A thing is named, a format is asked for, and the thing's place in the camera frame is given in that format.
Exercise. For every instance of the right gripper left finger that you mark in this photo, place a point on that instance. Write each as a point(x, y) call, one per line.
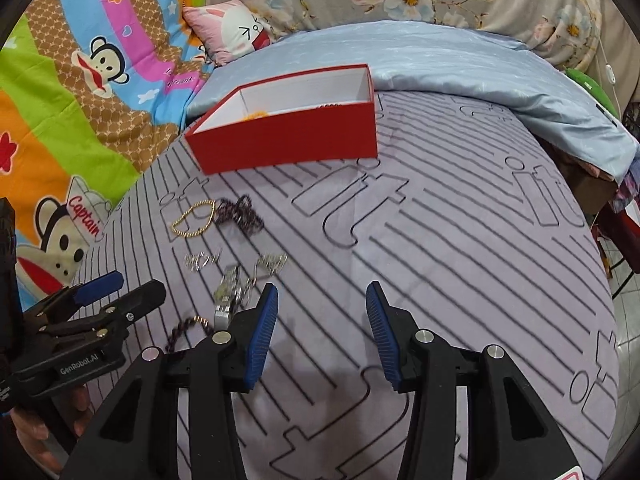
point(133, 435)

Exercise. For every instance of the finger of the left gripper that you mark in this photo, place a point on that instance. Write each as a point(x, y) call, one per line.
point(62, 305)
point(110, 321)

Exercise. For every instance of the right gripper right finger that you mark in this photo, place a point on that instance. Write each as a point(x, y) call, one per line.
point(511, 433)

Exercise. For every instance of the silver filigree earring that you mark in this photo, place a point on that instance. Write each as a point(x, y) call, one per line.
point(197, 262)
point(265, 266)

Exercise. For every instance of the silver wrist watch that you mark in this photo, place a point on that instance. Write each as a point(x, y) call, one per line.
point(227, 297)

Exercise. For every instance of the person's left hand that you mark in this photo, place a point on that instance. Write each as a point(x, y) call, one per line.
point(33, 433)

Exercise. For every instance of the grey striped bed sheet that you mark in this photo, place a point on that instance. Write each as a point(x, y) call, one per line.
point(462, 218)

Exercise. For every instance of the colourful monkey cartoon blanket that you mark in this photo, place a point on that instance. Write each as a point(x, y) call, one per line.
point(92, 91)

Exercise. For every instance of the pink cartoon cushion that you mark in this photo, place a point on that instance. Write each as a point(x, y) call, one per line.
point(228, 30)

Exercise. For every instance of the red cardboard box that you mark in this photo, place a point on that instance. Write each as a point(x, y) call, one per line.
point(309, 116)

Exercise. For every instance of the green plastic object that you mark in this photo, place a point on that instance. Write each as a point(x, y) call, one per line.
point(593, 88)

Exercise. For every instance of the light blue pillow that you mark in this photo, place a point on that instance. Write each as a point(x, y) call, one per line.
point(416, 56)

